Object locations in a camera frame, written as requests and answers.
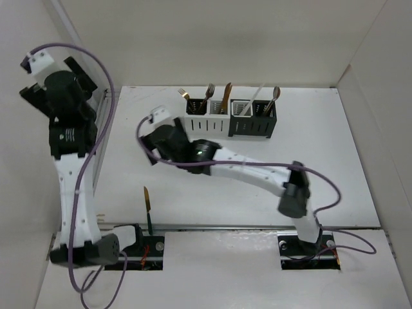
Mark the gold fork green handle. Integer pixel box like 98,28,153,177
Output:
178,88,190,101

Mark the bronze knife green handle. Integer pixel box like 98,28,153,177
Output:
144,186,153,236

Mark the copper knife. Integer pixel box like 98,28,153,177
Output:
220,82,232,114

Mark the white chopstick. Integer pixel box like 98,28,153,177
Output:
239,84,265,116

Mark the silver spoon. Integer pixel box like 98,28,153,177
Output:
263,86,281,116

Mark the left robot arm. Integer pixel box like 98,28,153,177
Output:
19,51,144,268

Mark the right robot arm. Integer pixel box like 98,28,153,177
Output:
137,118,322,254

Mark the white utensil container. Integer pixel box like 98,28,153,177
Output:
183,98,231,137

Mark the black utensil container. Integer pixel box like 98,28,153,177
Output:
228,99,277,138

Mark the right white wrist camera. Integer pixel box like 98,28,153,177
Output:
150,106,173,127

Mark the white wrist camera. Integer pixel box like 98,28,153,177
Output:
150,106,173,127
20,51,59,77

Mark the aluminium rail left side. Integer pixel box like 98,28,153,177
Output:
91,88,122,194

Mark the aluminium rail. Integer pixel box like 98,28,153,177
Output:
91,88,122,194
152,223,295,232

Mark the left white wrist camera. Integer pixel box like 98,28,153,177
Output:
20,51,59,77

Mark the aluminium rail front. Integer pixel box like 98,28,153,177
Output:
152,223,295,232

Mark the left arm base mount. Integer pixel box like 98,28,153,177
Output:
123,234,165,271

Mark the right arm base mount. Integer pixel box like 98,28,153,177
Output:
277,232,341,270

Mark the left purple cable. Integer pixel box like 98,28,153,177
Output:
27,43,129,309

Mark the purple cable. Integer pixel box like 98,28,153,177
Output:
135,115,377,257
27,43,129,309

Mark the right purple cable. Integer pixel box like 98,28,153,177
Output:
135,115,377,257

